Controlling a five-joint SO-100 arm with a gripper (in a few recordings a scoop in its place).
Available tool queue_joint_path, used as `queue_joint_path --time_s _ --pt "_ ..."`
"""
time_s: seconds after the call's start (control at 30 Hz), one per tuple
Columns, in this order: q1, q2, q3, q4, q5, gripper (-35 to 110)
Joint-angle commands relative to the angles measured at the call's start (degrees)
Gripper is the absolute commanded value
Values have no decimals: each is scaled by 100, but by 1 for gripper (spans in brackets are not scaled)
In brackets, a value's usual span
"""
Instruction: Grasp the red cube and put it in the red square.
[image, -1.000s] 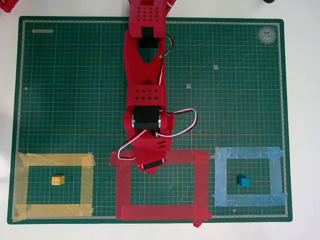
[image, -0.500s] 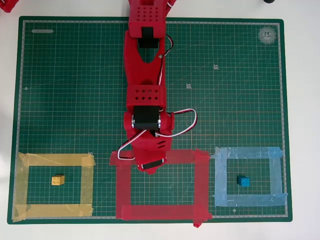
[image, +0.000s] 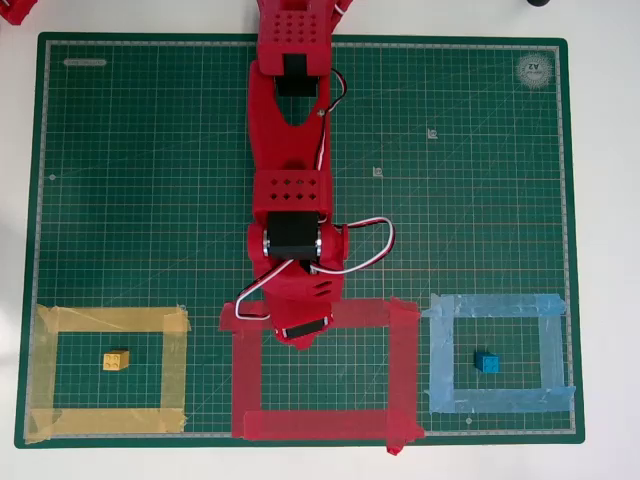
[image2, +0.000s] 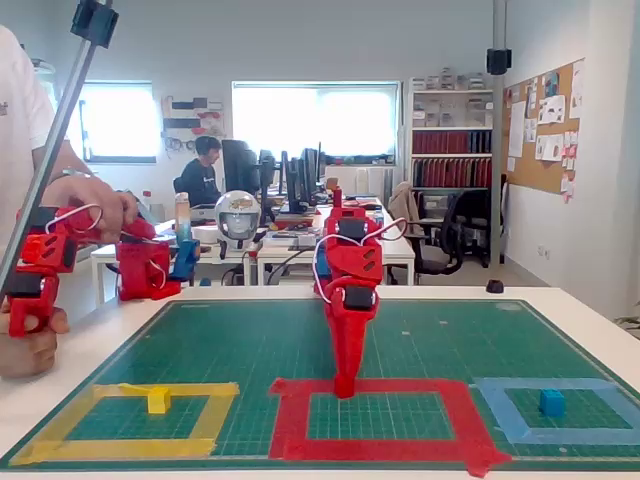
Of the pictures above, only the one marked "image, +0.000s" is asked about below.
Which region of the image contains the red leader arm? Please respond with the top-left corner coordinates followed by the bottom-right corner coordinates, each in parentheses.
top-left (0, 0), bottom-right (39, 26)

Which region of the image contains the red tape square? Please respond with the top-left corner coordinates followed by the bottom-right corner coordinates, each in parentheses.
top-left (218, 295), bottom-right (426, 457)

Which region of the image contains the blue cube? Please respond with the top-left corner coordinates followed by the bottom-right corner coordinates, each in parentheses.
top-left (473, 350), bottom-right (501, 375)

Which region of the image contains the yellow cube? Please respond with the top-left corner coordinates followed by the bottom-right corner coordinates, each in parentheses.
top-left (102, 349), bottom-right (131, 372)

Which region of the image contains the yellow tape square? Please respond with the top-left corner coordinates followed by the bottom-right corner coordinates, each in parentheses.
top-left (23, 303), bottom-right (192, 445)

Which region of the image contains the blue tape square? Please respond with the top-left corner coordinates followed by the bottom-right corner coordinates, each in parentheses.
top-left (421, 292), bottom-right (577, 415)

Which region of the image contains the green cutting mat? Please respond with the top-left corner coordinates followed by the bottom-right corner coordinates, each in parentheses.
top-left (13, 32), bottom-right (586, 450)

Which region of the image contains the white servo cable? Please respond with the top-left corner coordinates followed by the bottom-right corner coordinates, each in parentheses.
top-left (235, 259), bottom-right (301, 322)
top-left (309, 216), bottom-right (397, 276)
top-left (313, 68), bottom-right (350, 174)

